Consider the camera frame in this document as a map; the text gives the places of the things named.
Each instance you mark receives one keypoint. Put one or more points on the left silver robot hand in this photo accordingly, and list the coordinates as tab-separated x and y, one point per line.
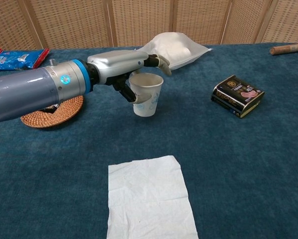
114	64

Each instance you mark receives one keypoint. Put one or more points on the white paper cup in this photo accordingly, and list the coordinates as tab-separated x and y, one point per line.
146	109

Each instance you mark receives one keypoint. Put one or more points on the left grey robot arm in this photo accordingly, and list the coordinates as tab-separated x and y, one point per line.
27	87

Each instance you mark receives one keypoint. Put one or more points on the round woven rattan coaster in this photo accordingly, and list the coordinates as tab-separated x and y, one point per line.
64	112

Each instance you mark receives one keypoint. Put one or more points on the wicker folding screen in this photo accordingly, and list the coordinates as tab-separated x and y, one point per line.
76	22

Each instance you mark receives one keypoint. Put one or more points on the frosted zip bag white rolls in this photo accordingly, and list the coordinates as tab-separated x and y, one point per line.
178	47

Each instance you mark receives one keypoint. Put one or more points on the blue red snack packet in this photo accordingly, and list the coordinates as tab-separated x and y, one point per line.
14	59

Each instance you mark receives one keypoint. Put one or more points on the blue tablecloth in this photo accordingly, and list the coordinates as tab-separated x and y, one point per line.
64	161

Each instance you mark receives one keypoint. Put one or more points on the black luncheon meat tin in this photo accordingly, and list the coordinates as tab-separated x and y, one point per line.
235	97

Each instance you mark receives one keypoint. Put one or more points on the white paper napkin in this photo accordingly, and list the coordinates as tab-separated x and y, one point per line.
148	199

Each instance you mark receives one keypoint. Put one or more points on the wooden rolling pin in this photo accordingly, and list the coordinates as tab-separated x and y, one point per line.
288	48

